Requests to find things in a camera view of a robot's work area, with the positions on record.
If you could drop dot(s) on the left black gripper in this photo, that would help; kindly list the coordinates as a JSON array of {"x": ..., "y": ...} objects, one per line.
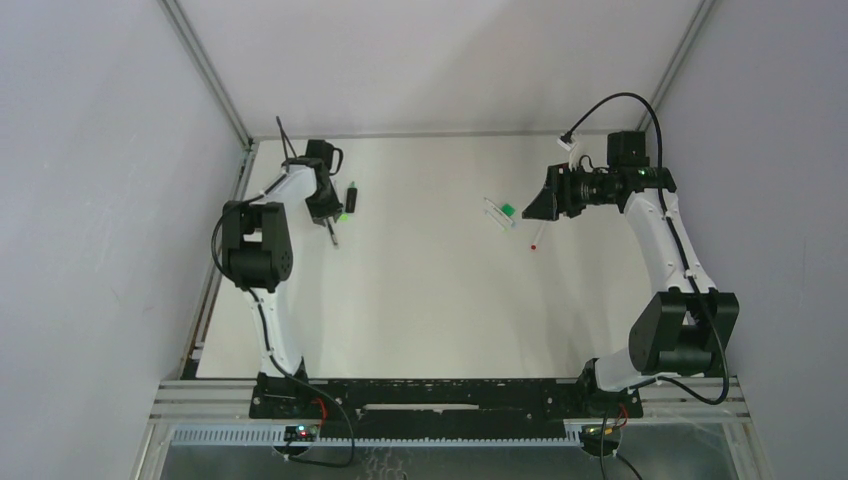
[{"x": 325, "y": 210}]

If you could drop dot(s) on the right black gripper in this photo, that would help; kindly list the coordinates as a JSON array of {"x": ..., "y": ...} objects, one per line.
[{"x": 559, "y": 198}]

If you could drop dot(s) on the black gel pen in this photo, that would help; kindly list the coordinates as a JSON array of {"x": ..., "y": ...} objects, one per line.
[{"x": 332, "y": 233}]

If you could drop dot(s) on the white marker blue end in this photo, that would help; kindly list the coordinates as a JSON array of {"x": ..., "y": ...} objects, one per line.
[{"x": 500, "y": 216}]

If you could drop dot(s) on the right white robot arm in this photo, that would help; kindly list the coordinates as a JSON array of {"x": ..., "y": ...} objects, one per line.
[{"x": 682, "y": 334}]

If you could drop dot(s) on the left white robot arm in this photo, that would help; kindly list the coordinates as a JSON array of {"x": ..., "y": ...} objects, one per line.
[{"x": 251, "y": 246}]

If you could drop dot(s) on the white marker red end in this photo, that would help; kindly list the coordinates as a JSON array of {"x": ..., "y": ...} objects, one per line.
[{"x": 538, "y": 235}]

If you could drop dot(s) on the green square cap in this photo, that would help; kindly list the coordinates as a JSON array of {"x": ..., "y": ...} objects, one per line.
[{"x": 507, "y": 210}]

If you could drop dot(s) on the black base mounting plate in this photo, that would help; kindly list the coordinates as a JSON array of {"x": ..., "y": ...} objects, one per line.
[{"x": 441, "y": 409}]

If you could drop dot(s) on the left controller board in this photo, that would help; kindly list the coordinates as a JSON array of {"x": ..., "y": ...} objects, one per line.
[{"x": 301, "y": 433}]

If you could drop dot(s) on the controller board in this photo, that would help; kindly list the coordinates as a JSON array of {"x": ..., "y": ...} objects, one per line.
[
  {"x": 592, "y": 435},
  {"x": 301, "y": 433}
]

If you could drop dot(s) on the right controller board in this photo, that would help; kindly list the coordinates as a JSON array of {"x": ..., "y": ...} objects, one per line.
[{"x": 592, "y": 435}]

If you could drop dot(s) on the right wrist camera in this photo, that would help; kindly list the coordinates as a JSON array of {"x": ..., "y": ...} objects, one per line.
[{"x": 567, "y": 142}]

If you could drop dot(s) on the aluminium frame rail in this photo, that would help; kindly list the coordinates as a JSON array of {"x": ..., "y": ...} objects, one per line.
[{"x": 215, "y": 412}]

